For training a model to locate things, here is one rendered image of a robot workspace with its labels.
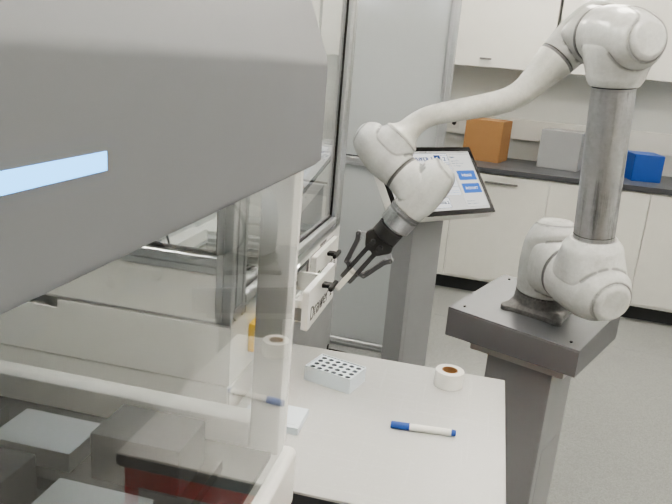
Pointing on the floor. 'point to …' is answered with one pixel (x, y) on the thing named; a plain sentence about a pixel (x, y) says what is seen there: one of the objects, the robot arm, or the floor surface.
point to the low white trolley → (485, 429)
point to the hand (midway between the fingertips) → (345, 279)
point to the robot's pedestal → (529, 423)
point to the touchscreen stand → (411, 294)
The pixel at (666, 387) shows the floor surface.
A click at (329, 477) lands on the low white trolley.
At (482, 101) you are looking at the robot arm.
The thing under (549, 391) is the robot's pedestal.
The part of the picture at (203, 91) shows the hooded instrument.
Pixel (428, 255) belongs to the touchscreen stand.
